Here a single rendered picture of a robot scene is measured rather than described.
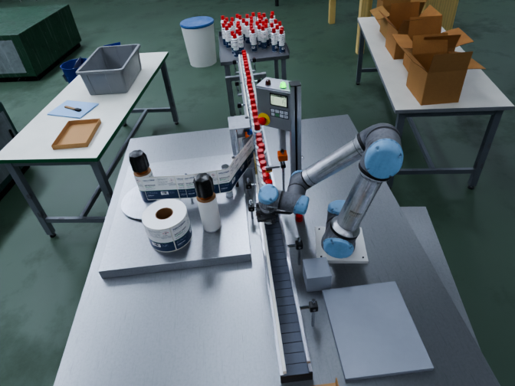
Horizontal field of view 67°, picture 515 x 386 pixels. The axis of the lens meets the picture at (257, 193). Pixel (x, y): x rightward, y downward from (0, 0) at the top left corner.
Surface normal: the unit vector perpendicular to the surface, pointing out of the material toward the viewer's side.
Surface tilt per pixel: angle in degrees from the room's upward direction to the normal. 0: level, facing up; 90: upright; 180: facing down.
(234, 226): 0
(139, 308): 0
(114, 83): 95
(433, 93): 91
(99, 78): 95
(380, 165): 79
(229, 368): 0
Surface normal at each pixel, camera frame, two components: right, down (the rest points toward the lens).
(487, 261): -0.07, -0.77
